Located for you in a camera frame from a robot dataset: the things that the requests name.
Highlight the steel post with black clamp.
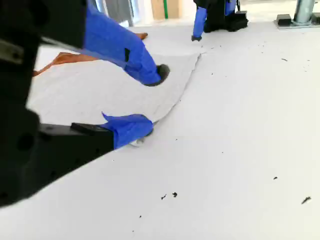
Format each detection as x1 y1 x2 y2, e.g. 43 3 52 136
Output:
273 0 320 30

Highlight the grey hanging fabric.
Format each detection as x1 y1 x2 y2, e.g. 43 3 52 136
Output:
101 0 135 28

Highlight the cardboard box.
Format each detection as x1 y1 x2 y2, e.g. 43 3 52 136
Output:
150 0 181 20

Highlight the grey t-shirt with brown sleeves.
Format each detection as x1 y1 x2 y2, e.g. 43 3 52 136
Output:
26 31 208 126

